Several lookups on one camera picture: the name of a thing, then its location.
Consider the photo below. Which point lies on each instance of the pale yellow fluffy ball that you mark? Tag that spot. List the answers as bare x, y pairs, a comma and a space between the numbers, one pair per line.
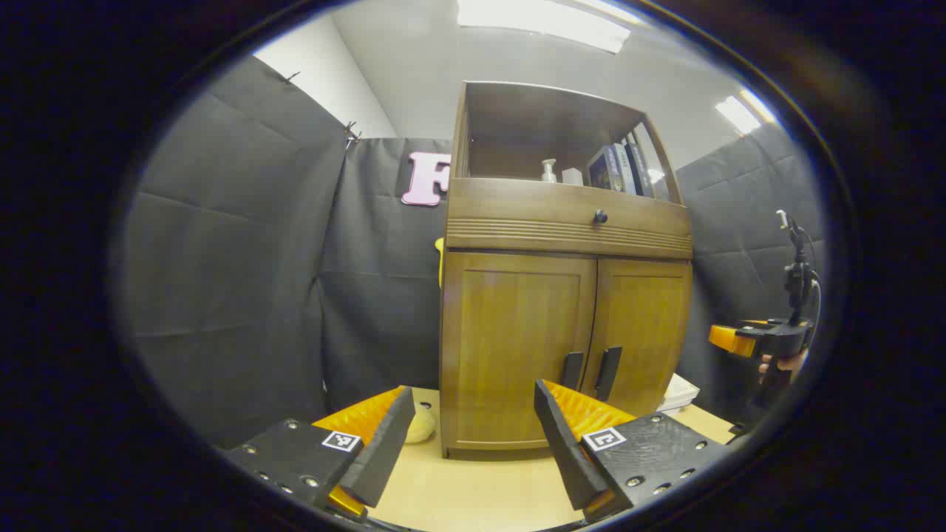
421, 428

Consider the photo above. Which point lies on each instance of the wooden double-door shoe cabinet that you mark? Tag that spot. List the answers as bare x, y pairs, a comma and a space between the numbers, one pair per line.
488, 133

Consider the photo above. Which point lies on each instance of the black backdrop cloth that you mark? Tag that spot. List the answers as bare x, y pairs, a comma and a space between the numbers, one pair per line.
236, 258

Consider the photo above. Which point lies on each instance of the grey book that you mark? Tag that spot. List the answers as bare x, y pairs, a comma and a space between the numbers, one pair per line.
626, 170

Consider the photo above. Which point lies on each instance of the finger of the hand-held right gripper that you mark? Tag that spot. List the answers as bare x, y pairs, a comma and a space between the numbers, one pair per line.
728, 338

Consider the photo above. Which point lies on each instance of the large ceiling light panel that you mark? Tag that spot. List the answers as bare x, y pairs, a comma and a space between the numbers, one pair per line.
547, 22

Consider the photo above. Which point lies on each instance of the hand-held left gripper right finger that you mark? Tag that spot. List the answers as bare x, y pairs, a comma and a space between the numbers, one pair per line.
569, 451

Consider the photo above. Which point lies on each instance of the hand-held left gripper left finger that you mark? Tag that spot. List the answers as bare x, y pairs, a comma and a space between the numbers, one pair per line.
384, 443

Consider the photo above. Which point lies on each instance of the white pump bottle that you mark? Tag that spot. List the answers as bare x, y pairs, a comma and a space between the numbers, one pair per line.
548, 174

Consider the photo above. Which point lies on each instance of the wooden drawer with black knob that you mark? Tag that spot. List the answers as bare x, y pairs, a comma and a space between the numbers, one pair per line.
517, 210

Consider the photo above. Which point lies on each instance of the blue book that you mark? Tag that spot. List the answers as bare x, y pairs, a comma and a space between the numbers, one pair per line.
600, 171

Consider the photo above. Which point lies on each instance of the small white box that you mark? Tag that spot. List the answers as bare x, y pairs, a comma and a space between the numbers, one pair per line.
572, 176

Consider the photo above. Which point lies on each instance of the dark book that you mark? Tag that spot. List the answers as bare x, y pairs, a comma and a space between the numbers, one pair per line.
640, 170

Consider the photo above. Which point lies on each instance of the small ceiling light panel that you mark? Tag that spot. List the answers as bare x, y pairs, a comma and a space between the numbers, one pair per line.
739, 112

